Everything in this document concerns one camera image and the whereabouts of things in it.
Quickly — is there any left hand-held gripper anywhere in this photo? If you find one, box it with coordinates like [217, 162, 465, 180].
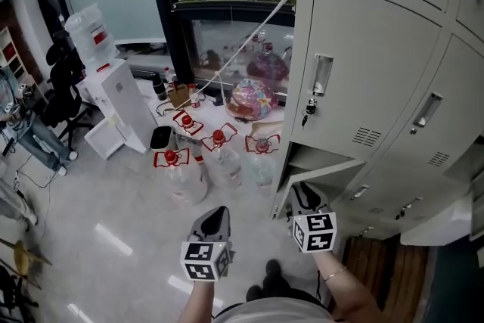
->
[180, 205, 233, 282]

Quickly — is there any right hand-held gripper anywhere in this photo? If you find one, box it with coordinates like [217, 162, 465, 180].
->
[287, 181, 338, 254]

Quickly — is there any grey metal locker cabinet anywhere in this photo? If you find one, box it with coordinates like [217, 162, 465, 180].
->
[269, 0, 484, 242]

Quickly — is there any person's left forearm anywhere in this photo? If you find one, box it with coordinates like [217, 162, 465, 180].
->
[176, 278, 219, 323]

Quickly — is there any person's right forearm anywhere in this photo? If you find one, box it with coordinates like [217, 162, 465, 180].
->
[315, 249, 383, 323]

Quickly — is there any person's black shoe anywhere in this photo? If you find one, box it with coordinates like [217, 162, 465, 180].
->
[264, 258, 284, 288]
[244, 284, 265, 303]

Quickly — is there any black waste bin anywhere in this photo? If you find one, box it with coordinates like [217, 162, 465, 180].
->
[149, 125, 175, 152]

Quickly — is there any person's white shirt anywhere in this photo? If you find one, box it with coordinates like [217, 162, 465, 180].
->
[213, 296, 337, 323]

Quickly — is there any white low platform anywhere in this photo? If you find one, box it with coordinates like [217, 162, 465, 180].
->
[145, 89, 287, 143]

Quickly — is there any large white block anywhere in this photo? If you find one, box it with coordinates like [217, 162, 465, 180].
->
[399, 196, 474, 247]

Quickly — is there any white bottle red cap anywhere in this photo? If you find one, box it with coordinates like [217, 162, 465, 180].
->
[188, 83, 202, 110]

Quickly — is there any brown paper bag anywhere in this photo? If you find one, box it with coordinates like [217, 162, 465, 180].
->
[167, 82, 192, 110]

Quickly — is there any black flask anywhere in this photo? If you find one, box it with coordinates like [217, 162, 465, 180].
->
[150, 71, 169, 102]

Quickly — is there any white water dispenser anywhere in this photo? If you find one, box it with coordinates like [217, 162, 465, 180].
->
[75, 58, 158, 160]

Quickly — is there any yellow wooden stool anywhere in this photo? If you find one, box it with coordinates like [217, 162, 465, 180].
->
[0, 237, 53, 291]

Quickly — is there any black office chair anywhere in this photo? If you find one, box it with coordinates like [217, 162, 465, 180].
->
[39, 30, 95, 153]

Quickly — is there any black metal rack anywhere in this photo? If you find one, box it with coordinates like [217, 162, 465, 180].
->
[0, 263, 40, 323]

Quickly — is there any clear water jug red label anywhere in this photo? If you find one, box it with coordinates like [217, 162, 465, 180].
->
[63, 2, 119, 67]

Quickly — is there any white cubby shelf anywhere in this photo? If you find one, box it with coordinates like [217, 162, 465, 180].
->
[0, 26, 28, 82]

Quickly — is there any large clear bottle red handle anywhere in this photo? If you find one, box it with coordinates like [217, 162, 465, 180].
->
[243, 134, 284, 198]
[152, 148, 209, 206]
[200, 123, 244, 191]
[172, 110, 206, 149]

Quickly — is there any thin gold bracelet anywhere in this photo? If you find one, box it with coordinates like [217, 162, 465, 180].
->
[322, 266, 348, 283]

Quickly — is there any white rope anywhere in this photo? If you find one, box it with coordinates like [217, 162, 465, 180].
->
[172, 0, 299, 115]

